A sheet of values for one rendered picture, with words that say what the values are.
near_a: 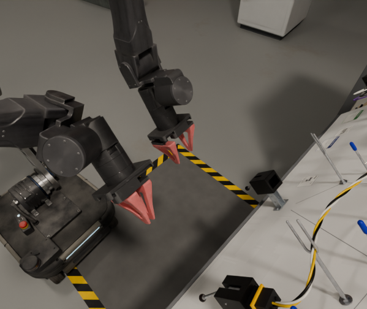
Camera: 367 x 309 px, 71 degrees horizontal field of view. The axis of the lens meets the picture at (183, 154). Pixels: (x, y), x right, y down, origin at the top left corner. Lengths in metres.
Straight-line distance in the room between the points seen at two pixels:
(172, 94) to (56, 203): 1.25
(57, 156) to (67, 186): 1.35
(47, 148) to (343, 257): 0.48
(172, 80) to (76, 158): 0.25
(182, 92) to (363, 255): 0.41
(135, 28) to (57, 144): 0.27
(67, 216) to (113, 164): 1.17
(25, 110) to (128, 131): 1.87
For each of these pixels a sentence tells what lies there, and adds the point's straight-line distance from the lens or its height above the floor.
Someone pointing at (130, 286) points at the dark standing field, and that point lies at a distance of 1.62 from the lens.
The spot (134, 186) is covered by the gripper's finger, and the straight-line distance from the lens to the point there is 0.43.
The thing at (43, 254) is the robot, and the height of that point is 0.28.
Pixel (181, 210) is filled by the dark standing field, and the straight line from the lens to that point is 1.76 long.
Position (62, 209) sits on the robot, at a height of 0.26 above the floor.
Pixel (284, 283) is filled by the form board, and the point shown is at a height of 1.06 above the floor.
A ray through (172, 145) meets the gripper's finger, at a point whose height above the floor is 1.12.
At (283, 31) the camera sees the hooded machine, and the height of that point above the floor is 0.13.
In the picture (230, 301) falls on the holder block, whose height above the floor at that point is 1.14.
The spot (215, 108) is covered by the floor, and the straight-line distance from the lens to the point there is 2.45.
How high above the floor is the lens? 1.55
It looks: 50 degrees down
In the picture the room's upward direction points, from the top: straight up
